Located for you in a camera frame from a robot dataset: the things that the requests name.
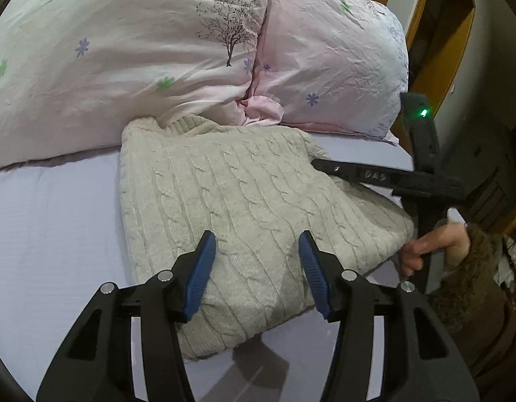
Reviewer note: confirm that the pile of white papers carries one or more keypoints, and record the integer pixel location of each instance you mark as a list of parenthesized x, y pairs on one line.
[(513, 264)]

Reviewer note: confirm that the person's right forearm brown sleeve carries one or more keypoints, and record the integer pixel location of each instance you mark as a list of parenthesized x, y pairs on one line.
[(479, 301)]

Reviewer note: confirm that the large pink floral tree-print pillow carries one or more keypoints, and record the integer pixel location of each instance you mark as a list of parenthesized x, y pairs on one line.
[(115, 50)]

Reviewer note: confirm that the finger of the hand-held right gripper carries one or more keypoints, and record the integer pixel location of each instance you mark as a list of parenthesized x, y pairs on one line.
[(335, 169)]

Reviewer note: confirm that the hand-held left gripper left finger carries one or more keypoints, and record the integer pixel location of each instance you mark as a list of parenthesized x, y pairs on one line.
[(198, 274)]

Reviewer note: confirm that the small pink floral pillow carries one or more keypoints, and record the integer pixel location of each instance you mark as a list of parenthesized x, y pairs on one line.
[(325, 58)]

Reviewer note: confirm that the person's right hand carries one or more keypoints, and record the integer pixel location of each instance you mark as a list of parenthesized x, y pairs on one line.
[(454, 240)]

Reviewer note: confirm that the orange wooden headboard frame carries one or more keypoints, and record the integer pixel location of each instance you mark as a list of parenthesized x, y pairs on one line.
[(429, 42)]

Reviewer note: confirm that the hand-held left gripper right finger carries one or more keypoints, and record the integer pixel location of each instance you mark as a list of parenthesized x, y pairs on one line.
[(314, 274)]

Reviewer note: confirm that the dark wooden cabinet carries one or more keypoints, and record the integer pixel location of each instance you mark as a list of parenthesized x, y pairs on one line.
[(492, 188)]

